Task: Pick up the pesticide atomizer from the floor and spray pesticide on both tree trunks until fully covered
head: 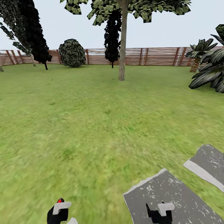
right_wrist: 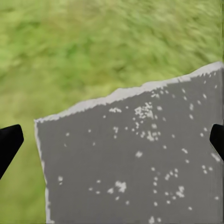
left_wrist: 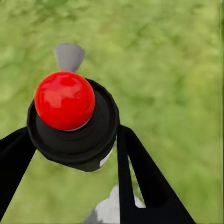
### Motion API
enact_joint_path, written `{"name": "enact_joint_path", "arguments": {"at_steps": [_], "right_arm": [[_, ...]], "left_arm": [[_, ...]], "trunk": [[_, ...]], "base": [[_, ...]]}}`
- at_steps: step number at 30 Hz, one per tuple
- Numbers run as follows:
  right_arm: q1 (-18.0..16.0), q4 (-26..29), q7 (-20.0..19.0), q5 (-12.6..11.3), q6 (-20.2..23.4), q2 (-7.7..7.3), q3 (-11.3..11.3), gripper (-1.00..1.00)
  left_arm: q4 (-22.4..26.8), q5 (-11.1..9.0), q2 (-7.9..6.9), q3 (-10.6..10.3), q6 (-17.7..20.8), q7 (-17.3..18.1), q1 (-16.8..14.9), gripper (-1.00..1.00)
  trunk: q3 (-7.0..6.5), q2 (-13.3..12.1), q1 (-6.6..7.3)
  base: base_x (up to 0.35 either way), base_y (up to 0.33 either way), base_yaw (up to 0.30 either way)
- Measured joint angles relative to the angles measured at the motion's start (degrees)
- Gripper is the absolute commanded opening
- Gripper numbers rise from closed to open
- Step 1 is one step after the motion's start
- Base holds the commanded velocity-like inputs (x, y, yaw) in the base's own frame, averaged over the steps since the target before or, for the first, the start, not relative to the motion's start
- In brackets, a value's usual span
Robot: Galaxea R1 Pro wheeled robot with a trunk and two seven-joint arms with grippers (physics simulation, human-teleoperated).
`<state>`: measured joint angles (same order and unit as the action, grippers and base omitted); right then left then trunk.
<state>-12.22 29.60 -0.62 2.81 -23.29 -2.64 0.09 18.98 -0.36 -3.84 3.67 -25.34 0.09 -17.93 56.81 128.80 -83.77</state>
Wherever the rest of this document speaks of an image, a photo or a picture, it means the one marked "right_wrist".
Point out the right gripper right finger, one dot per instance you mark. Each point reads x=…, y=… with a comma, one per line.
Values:
x=217, y=139

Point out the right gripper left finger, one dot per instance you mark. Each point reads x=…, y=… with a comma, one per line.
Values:
x=11, y=139

